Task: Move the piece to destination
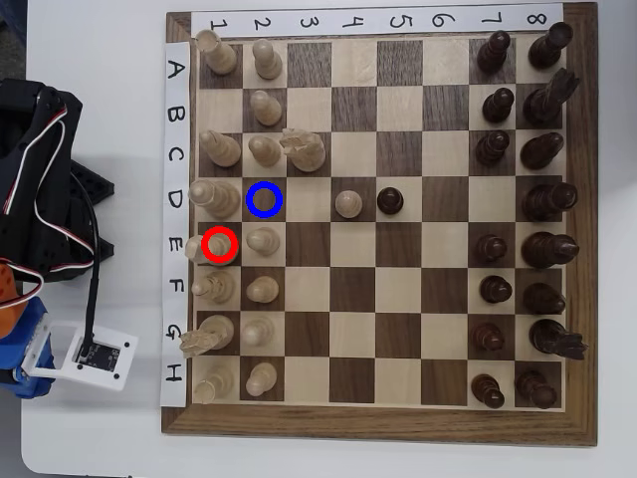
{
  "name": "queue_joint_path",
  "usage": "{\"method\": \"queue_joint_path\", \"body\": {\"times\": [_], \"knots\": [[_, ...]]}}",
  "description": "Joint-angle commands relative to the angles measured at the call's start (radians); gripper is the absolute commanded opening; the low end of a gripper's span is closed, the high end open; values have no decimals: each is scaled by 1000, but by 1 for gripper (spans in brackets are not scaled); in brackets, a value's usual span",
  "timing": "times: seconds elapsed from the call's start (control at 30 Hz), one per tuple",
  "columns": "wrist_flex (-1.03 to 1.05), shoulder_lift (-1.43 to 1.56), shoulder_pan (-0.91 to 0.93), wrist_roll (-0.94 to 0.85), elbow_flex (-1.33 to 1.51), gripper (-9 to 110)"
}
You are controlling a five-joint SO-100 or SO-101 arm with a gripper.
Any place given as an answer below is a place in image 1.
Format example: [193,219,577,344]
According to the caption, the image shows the wooden chessboard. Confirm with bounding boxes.
[160,1,600,448]

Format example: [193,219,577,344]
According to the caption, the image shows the dark wooden rook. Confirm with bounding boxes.
[514,369,558,411]
[527,21,575,70]

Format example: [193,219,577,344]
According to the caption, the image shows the white camera mount with board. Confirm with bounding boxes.
[19,321,139,394]

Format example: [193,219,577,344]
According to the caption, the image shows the dark wooden knight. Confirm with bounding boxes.
[522,67,581,128]
[528,318,589,361]

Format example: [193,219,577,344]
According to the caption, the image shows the dark wooden king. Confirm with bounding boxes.
[521,231,581,270]

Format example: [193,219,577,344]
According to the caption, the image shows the black camera cable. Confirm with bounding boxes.
[69,168,101,358]

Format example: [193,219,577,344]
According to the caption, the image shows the dark wooden queen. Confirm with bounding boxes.
[522,182,579,223]

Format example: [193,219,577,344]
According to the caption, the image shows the light wooden knight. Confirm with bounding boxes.
[178,314,235,359]
[278,127,327,174]

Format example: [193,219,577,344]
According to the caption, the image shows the white number label strip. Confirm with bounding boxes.
[190,3,565,37]

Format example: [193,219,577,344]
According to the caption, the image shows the light wooden king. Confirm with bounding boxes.
[183,231,240,268]

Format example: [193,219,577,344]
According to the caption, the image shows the white letter label strip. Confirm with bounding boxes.
[159,41,193,408]

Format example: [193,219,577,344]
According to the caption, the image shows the red white black servo wire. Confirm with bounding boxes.
[0,198,99,310]
[2,107,70,215]

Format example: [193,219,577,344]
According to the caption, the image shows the light wooden queen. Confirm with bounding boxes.
[188,178,242,220]

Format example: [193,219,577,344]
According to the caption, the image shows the dark wooden bishop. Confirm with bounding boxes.
[522,282,567,316]
[520,131,566,170]

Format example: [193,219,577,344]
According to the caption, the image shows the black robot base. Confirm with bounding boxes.
[69,158,115,273]

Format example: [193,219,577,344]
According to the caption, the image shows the light wooden pawn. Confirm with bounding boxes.
[251,38,284,81]
[244,361,279,398]
[245,275,281,304]
[240,316,276,348]
[248,89,284,126]
[247,226,282,258]
[333,189,364,219]
[247,134,283,168]

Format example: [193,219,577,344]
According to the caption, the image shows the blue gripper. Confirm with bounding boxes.
[0,297,56,399]

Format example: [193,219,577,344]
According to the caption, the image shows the dark wooden pawn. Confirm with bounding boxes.
[479,275,514,305]
[376,186,405,216]
[470,372,507,411]
[475,129,512,167]
[470,322,506,353]
[481,87,517,125]
[476,29,513,75]
[475,233,510,265]

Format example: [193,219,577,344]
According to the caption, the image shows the light wooden rook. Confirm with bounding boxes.
[194,28,238,77]
[193,364,235,404]

